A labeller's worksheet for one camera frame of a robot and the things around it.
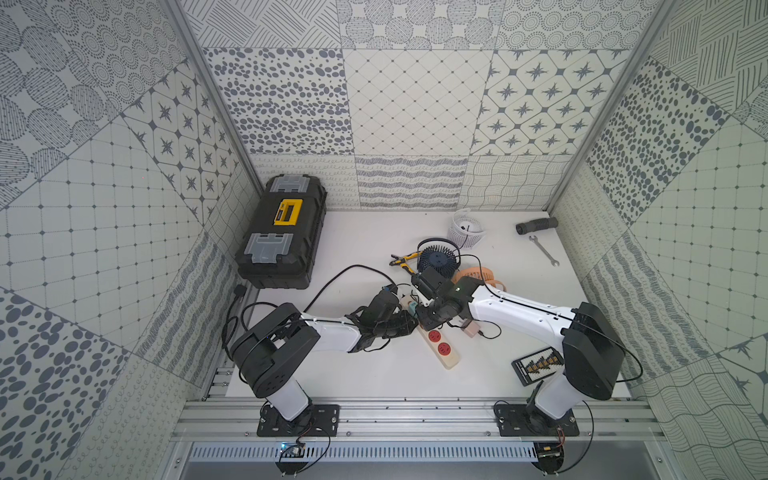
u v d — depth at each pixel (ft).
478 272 2.89
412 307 2.57
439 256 3.27
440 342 2.78
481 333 2.89
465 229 3.51
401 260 3.42
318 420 2.41
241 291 3.30
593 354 1.44
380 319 2.33
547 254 3.56
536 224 3.67
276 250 2.82
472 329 2.87
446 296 2.06
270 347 1.57
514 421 2.39
